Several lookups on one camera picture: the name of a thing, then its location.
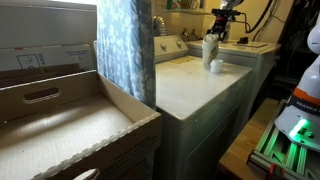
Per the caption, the white washing machine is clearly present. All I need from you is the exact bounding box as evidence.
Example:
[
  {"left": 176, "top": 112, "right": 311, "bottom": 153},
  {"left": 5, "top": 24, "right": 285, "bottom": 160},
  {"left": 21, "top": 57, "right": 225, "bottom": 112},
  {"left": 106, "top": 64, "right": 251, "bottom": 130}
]
[{"left": 185, "top": 39, "right": 282, "bottom": 118}]

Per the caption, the open brown cardboard box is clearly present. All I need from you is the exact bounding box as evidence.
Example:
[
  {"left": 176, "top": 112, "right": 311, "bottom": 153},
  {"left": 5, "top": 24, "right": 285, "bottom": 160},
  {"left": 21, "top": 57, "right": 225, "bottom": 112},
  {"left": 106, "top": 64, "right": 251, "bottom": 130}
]
[{"left": 0, "top": 69, "right": 163, "bottom": 180}]

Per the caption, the blue floral fabric cover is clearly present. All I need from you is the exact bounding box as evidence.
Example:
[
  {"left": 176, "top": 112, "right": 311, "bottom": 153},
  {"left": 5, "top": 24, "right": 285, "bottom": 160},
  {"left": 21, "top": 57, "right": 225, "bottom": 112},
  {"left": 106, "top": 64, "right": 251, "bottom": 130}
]
[{"left": 96, "top": 0, "right": 157, "bottom": 109}]

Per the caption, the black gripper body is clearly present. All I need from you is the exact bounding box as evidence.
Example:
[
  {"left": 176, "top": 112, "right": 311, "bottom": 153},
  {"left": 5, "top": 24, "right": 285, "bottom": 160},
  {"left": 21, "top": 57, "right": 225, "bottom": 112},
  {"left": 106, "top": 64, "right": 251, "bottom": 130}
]
[{"left": 213, "top": 15, "right": 233, "bottom": 34}]

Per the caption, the wooden platform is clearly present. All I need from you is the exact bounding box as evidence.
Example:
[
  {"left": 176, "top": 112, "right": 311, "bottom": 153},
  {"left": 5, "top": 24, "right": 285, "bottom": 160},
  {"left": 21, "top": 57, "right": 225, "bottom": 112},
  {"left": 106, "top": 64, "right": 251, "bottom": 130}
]
[{"left": 218, "top": 97, "right": 280, "bottom": 180}]

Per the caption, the green container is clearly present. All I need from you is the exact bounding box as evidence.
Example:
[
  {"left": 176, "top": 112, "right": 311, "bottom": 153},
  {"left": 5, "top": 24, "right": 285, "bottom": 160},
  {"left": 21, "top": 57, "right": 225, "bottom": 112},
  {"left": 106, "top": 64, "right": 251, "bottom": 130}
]
[{"left": 166, "top": 0, "right": 181, "bottom": 10}]

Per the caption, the white bottle lid cap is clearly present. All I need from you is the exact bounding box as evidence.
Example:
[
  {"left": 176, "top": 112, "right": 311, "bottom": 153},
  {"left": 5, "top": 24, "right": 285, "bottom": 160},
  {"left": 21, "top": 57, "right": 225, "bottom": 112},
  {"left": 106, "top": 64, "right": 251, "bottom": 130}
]
[{"left": 209, "top": 59, "right": 225, "bottom": 75}]

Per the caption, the flat printed cardboard box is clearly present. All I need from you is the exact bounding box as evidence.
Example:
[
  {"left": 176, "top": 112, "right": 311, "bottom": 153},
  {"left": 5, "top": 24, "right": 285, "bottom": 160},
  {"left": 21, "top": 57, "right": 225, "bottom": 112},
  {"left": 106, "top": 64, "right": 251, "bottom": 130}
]
[{"left": 0, "top": 43, "right": 98, "bottom": 88}]

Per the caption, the flexible aluminium vent hose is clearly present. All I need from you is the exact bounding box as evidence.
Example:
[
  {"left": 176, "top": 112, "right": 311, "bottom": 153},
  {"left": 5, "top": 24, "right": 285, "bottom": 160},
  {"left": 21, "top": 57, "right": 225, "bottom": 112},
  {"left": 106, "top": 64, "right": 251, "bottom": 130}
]
[{"left": 153, "top": 15, "right": 169, "bottom": 38}]

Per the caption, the metal water faucet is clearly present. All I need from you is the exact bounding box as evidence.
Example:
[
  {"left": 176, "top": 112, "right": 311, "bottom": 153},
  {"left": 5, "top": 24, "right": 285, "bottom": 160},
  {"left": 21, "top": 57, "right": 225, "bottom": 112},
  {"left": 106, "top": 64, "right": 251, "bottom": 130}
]
[
  {"left": 181, "top": 28, "right": 190, "bottom": 43},
  {"left": 190, "top": 29, "right": 199, "bottom": 42}
]

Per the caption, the white fabric softener bottle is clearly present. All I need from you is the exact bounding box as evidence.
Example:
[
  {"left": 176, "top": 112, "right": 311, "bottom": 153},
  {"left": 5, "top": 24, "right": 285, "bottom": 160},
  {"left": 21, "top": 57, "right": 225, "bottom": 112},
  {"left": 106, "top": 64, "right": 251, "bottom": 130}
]
[{"left": 201, "top": 33, "right": 220, "bottom": 71}]

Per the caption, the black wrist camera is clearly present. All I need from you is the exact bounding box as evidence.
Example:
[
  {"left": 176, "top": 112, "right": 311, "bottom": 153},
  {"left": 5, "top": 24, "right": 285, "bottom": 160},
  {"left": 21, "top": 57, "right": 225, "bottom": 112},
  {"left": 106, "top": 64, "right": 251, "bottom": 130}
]
[{"left": 211, "top": 8, "right": 242, "bottom": 18}]

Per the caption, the white clothes dryer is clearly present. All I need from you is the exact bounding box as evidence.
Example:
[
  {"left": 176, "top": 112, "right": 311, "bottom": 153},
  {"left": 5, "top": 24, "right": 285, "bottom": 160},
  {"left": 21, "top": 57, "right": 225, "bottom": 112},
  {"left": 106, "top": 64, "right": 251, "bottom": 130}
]
[{"left": 153, "top": 34, "right": 254, "bottom": 180}]

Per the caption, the small black object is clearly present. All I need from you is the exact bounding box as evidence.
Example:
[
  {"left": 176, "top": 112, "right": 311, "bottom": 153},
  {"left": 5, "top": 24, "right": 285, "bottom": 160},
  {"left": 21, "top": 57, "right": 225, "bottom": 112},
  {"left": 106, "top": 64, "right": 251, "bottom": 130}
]
[{"left": 236, "top": 36, "right": 250, "bottom": 45}]

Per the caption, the yellow paper sheet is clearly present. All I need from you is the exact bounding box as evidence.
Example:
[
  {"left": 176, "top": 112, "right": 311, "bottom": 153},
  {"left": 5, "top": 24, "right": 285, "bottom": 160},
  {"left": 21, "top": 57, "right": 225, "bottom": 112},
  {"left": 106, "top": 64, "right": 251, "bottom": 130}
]
[{"left": 169, "top": 55, "right": 196, "bottom": 65}]

